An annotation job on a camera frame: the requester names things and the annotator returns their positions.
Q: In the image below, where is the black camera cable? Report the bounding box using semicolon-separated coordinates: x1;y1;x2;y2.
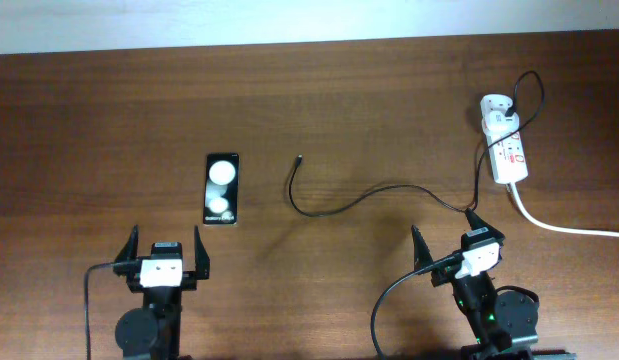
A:
83;260;142;360
370;252;465;360

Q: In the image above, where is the white power strip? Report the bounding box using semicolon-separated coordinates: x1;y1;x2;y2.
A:
480;94;528;185

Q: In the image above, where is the black smartphone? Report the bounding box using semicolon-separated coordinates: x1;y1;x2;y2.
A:
202;152;240;226

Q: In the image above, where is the black charging cable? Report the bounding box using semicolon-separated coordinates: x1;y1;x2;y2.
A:
287;70;546;218

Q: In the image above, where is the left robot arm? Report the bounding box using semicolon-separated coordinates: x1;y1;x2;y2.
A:
113;227;210;360

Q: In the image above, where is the left black camera cable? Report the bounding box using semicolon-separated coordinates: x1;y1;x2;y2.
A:
83;260;142;360

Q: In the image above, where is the white power strip cord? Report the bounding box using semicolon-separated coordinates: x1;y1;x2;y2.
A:
506;181;619;239

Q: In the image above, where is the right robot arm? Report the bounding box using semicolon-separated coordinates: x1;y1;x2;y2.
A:
411;210;540;359

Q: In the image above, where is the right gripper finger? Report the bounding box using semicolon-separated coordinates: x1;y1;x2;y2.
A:
465;209;504;239
411;225;433;274

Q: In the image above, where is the right black camera cable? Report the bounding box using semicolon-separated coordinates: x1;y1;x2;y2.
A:
370;252;465;360

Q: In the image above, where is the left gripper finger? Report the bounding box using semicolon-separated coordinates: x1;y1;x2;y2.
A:
194;226;210;280
113;225;139;275

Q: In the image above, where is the white USB charger adapter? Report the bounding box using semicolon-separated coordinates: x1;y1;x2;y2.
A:
482;110;520;136

